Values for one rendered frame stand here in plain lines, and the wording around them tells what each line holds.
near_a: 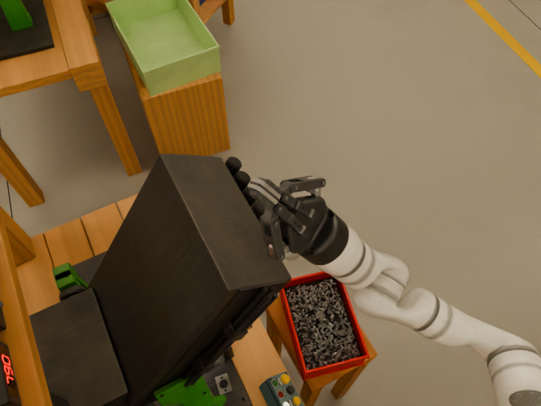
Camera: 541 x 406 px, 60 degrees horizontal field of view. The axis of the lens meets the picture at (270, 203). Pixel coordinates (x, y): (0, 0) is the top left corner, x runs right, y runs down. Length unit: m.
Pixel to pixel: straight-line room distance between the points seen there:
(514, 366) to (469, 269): 1.95
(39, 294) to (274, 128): 1.92
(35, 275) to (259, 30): 2.67
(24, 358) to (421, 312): 0.71
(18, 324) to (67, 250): 0.85
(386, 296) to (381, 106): 2.71
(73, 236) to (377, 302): 1.35
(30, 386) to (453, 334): 0.74
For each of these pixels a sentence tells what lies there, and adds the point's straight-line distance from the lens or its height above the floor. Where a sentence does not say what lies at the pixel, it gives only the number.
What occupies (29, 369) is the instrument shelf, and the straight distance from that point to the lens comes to 1.01.
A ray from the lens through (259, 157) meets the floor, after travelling 3.04.
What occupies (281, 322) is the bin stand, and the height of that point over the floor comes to 0.80.
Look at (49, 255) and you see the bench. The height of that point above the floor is 0.88.
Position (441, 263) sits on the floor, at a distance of 2.83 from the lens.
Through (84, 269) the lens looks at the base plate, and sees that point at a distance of 1.79.
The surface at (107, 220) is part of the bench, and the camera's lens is 1.88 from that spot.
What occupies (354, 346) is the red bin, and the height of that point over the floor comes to 0.88.
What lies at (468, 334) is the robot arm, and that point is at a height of 1.64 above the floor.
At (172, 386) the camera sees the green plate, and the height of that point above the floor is 1.27.
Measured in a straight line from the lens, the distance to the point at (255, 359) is 1.57.
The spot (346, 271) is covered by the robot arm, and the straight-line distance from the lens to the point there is 0.68.
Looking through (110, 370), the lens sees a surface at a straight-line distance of 1.28.
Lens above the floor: 2.43
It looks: 59 degrees down
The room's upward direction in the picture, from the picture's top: straight up
